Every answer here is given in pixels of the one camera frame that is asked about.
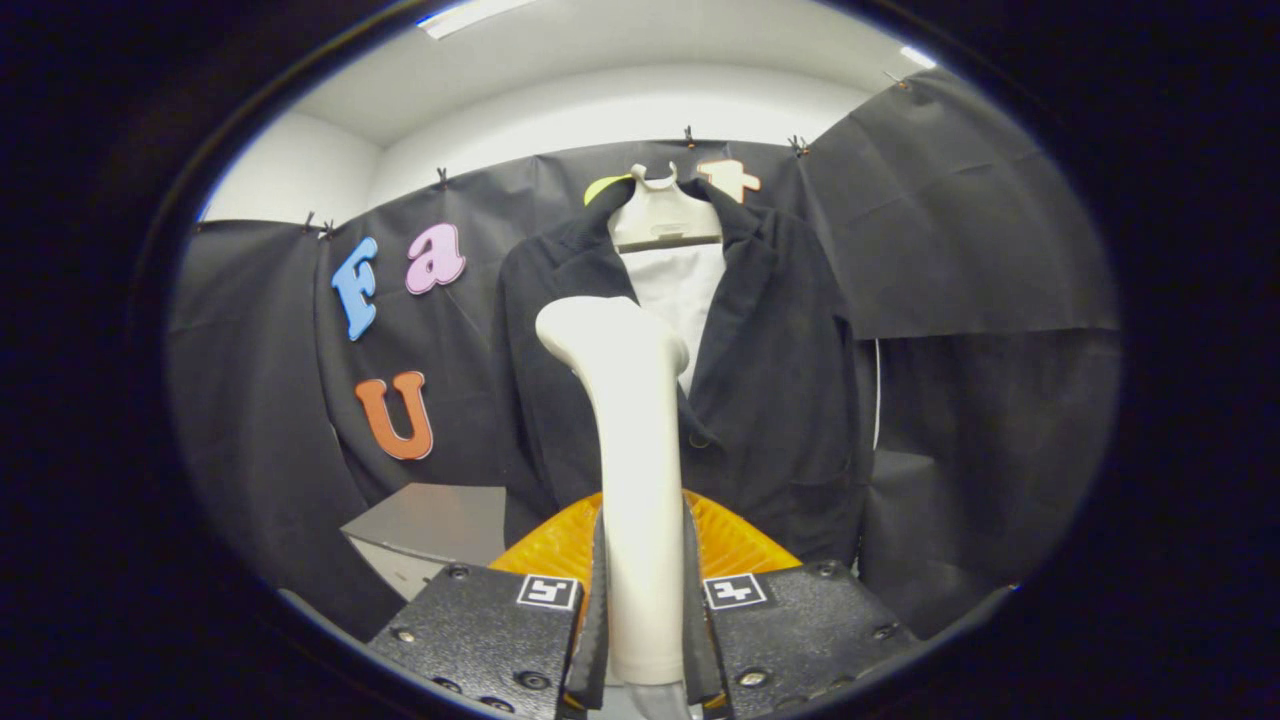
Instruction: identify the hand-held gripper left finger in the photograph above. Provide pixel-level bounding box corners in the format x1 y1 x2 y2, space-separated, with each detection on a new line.
365 490 609 720

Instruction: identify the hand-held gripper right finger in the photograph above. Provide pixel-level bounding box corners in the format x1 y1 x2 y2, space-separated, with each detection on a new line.
682 488 921 720

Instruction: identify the black button jacket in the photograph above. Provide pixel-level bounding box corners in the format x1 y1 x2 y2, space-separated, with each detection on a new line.
497 178 879 566

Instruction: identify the white garment steamer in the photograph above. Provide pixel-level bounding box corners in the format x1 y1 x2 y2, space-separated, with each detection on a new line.
535 296 693 687

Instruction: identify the grey drawer cabinet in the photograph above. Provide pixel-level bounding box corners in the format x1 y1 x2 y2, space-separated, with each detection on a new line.
340 483 509 603

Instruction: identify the white mannequin torso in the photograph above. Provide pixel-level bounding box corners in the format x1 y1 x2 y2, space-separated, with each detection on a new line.
608 163 728 396

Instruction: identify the black backdrop cloth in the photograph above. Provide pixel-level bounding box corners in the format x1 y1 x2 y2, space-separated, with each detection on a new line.
165 68 1121 641

